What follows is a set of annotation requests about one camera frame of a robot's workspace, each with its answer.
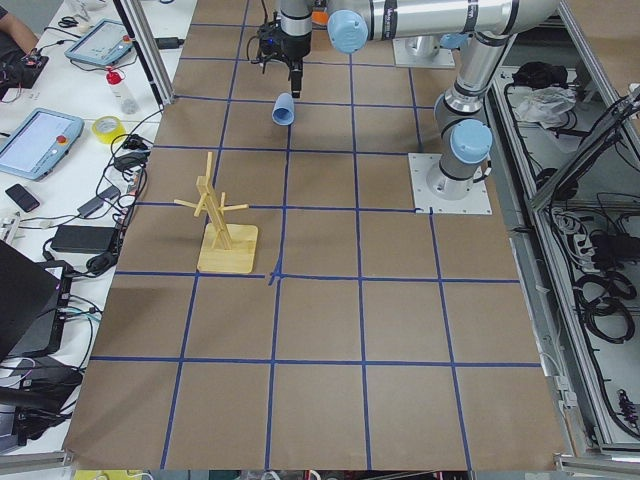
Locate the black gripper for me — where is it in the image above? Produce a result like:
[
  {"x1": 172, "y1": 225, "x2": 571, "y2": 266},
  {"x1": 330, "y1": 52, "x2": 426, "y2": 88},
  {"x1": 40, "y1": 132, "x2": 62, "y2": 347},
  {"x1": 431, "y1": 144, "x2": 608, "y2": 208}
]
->
[{"x1": 250, "y1": 14, "x2": 311, "y2": 98}]

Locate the light blue plastic cup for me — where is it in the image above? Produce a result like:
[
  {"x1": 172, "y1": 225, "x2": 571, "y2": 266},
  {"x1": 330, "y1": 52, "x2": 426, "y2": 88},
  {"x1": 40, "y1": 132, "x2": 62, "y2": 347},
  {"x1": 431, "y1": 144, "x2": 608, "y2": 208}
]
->
[{"x1": 272, "y1": 92, "x2": 295, "y2": 126}]

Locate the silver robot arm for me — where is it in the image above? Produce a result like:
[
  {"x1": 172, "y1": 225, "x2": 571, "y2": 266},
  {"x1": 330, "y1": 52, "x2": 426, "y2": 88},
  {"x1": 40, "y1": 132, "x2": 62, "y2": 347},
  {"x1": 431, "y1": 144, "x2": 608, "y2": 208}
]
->
[
  {"x1": 251, "y1": 1, "x2": 558, "y2": 113},
  {"x1": 427, "y1": 32, "x2": 512, "y2": 201}
]

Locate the wooden cup rack stand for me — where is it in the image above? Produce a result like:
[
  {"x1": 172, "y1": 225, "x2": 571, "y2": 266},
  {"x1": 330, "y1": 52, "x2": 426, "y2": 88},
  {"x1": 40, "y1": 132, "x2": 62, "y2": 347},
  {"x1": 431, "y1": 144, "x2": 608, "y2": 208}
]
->
[{"x1": 173, "y1": 152, "x2": 259, "y2": 274}]

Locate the orange soda can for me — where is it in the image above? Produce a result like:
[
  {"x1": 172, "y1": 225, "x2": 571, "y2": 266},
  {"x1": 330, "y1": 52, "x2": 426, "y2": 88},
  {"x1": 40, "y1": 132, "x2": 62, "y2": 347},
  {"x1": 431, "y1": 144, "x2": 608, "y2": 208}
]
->
[{"x1": 311, "y1": 10, "x2": 329, "y2": 25}]

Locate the red cap squeeze bottle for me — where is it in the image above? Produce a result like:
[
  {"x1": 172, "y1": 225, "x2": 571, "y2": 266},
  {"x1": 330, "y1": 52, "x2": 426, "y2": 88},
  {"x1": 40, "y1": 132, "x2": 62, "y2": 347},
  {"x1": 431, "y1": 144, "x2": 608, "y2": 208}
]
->
[{"x1": 106, "y1": 67, "x2": 139, "y2": 115}]

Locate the right teach pendant tablet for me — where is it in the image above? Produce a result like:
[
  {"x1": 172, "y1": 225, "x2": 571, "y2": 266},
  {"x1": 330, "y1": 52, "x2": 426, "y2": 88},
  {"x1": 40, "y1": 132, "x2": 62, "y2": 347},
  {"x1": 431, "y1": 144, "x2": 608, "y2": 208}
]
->
[{"x1": 65, "y1": 19, "x2": 133, "y2": 67}]

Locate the teach pendant tablet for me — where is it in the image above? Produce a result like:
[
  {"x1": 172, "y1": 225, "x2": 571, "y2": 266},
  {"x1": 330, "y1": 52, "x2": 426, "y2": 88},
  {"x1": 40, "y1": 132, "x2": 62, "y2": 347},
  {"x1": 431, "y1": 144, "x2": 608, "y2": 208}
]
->
[
  {"x1": 1, "y1": 108, "x2": 84, "y2": 180},
  {"x1": 65, "y1": 19, "x2": 133, "y2": 67}
]

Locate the yellow tape roll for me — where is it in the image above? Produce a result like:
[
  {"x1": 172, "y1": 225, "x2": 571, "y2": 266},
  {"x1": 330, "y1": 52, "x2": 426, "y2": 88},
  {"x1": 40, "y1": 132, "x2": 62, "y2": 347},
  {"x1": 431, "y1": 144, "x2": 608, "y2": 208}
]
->
[{"x1": 91, "y1": 116, "x2": 126, "y2": 144}]

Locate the left teach pendant tablet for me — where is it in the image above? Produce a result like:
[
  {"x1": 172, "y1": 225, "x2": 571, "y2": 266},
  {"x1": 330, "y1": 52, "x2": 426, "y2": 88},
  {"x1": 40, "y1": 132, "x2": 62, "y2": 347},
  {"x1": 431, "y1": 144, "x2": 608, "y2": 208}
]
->
[{"x1": 1, "y1": 108, "x2": 84, "y2": 180}]

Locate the black power adapter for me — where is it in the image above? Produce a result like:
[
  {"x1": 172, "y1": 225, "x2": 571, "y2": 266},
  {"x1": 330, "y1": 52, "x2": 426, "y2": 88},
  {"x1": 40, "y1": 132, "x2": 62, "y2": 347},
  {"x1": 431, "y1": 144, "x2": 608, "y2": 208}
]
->
[{"x1": 51, "y1": 225, "x2": 116, "y2": 254}]

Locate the black smartphone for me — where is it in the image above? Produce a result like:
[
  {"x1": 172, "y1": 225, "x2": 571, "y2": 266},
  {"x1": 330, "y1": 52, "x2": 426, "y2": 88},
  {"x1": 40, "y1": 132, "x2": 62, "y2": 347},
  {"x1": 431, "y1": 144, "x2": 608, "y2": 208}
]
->
[{"x1": 5, "y1": 184, "x2": 40, "y2": 213}]

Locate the black laptop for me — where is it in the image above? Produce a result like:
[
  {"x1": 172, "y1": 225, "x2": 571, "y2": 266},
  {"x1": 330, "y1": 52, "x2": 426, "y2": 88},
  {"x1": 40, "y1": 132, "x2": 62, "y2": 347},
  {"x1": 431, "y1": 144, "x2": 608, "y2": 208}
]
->
[{"x1": 1, "y1": 243, "x2": 72, "y2": 360}]

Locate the aluminium frame post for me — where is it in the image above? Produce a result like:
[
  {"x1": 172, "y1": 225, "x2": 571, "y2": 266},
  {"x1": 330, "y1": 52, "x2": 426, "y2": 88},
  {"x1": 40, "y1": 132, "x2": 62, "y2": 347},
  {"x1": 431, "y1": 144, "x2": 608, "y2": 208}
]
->
[{"x1": 113, "y1": 0, "x2": 174, "y2": 107}]

